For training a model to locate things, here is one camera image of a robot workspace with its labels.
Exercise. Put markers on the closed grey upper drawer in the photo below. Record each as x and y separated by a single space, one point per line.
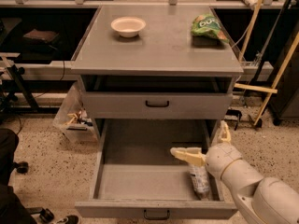
148 105

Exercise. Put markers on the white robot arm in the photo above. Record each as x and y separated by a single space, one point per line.
260 199

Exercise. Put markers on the white paper bowl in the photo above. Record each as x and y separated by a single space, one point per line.
128 26

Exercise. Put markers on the clear plastic water bottle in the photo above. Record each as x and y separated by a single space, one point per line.
200 181

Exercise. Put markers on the green snack bag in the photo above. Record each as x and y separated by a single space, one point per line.
207 25

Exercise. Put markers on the grey drawer cabinet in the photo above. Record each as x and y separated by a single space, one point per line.
162 58

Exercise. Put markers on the clear plastic storage bin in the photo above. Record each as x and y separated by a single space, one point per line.
72 119

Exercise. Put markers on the black office chair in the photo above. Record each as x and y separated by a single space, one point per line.
11 209

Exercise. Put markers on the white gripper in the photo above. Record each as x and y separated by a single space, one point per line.
221 158

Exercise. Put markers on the dark box on shelf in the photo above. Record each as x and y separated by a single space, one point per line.
37 37

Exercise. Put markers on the open grey lower drawer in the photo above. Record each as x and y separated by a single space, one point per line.
137 177

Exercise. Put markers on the black metal table leg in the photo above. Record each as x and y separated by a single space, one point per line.
16 76

